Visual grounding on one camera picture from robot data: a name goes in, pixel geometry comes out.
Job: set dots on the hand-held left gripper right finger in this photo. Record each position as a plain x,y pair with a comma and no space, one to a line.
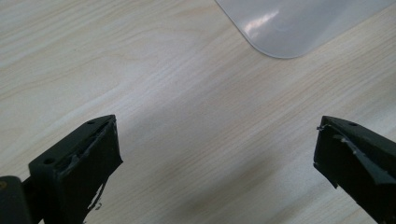
358,161

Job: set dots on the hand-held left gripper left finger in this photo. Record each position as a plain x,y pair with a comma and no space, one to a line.
77,174

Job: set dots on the clear plastic storage box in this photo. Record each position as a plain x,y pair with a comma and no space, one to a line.
295,28

